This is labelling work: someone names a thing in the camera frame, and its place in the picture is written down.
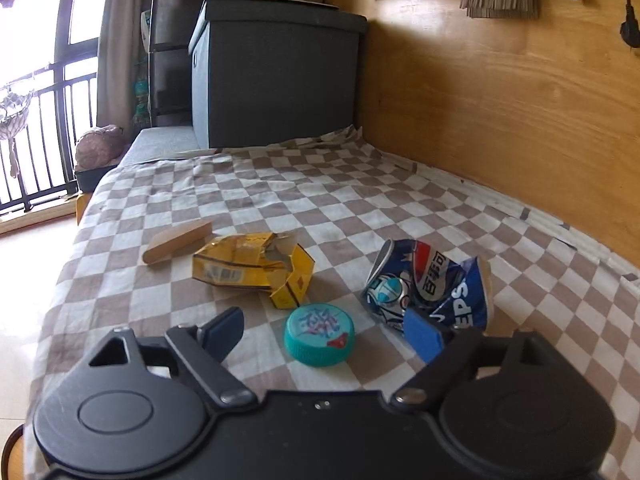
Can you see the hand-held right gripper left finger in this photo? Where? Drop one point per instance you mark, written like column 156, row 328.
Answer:
column 225, row 329

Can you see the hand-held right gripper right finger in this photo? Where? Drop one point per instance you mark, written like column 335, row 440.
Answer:
column 422, row 334

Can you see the blue floral plastic wrapper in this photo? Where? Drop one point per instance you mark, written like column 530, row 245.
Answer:
column 430, row 280

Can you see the crushed yellow carton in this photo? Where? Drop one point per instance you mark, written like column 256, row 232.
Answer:
column 240, row 265

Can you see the teal plastic lid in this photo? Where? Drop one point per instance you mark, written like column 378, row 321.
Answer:
column 320, row 332

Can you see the wooden stick piece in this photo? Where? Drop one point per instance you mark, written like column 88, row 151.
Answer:
column 175, row 244

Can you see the checkered blanket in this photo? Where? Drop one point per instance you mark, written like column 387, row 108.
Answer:
column 350, row 200

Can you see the grey cushion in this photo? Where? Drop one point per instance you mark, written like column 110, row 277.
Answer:
column 160, row 145

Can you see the pink knitted bundle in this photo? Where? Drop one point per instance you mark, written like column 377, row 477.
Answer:
column 100, row 146

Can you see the pack of water bottles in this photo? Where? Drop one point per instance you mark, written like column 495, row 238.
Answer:
column 141, row 100

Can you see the grey storage box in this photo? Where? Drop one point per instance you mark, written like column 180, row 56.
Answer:
column 280, row 75

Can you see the black balcony railing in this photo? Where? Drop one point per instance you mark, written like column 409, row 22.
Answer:
column 50, row 135

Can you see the black drawer tower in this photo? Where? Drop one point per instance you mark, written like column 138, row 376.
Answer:
column 175, row 60

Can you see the beige curtain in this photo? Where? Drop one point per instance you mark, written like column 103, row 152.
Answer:
column 125, row 45

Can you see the hanging net basket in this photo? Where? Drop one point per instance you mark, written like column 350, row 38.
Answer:
column 12, row 112

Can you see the white plastic packet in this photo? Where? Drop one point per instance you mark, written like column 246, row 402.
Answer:
column 145, row 30

